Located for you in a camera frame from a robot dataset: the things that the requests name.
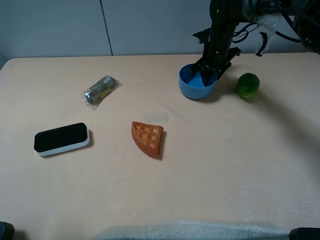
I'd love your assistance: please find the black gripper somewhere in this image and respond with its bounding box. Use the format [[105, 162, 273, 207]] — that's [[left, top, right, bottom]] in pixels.
[[188, 42, 241, 87]]

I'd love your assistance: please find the blue plastic bowl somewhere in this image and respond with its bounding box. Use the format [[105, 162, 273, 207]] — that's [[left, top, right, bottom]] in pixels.
[[178, 64, 217, 100]]

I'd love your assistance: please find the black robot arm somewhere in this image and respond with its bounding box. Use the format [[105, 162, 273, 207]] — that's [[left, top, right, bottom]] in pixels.
[[189, 0, 320, 86]]

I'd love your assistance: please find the black object bottom right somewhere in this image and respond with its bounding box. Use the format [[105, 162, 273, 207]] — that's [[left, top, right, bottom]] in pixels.
[[288, 227, 320, 240]]

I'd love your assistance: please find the black object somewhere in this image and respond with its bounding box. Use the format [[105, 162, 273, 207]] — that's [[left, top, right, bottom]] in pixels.
[[288, 227, 320, 240], [0, 221, 15, 240]]

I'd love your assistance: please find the black object bottom left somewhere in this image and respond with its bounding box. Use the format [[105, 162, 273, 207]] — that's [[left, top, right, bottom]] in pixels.
[[0, 221, 15, 240]]

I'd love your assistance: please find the green lime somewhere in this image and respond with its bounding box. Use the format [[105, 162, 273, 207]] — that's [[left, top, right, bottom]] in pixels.
[[236, 72, 260, 99]]

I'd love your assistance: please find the orange waffle wedge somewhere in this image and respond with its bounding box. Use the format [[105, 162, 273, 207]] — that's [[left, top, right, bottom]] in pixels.
[[131, 121, 164, 158]]

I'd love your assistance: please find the plastic wrapped snack roll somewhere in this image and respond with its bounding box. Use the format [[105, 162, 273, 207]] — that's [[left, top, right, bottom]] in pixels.
[[82, 75, 122, 110]]

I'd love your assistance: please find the grey cloth at bottom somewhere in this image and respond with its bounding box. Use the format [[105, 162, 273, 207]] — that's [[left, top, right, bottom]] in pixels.
[[94, 221, 289, 240]]

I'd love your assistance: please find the black and white eraser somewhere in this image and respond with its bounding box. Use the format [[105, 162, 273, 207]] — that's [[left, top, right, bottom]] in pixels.
[[33, 122, 91, 157]]

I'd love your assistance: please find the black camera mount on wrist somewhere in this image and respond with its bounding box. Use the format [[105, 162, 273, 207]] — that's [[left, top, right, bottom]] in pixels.
[[193, 28, 211, 45]]

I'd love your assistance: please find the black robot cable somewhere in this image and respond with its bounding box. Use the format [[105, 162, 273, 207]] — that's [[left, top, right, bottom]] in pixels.
[[232, 0, 320, 55]]

